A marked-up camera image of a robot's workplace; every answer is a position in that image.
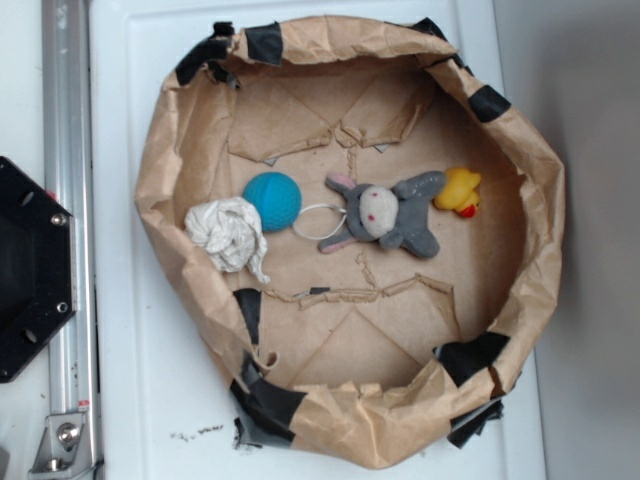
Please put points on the metal corner bracket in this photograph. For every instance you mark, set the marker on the metal corner bracket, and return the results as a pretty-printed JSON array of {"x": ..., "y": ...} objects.
[{"x": 64, "y": 451}]

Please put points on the yellow rubber duck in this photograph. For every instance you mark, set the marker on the yellow rubber duck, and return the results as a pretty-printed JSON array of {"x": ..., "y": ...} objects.
[{"x": 459, "y": 194}]

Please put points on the crumpled white paper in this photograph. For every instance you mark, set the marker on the crumpled white paper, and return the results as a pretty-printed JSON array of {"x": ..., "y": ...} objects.
[{"x": 230, "y": 231}]

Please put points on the brown paper bag basket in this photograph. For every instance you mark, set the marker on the brown paper bag basket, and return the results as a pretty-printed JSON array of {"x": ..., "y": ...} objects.
[{"x": 368, "y": 353}]

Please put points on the grey plush donkey toy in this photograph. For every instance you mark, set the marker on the grey plush donkey toy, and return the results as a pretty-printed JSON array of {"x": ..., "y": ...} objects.
[{"x": 396, "y": 217}]

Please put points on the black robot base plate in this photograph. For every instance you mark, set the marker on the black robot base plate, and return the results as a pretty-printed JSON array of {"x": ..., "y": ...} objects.
[{"x": 37, "y": 296}]

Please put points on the aluminium extrusion rail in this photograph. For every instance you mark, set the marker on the aluminium extrusion rail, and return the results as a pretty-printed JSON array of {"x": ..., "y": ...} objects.
[{"x": 73, "y": 352}]

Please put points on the blue foam ball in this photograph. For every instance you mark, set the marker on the blue foam ball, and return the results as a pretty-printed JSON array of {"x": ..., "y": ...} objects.
[{"x": 276, "y": 197}]

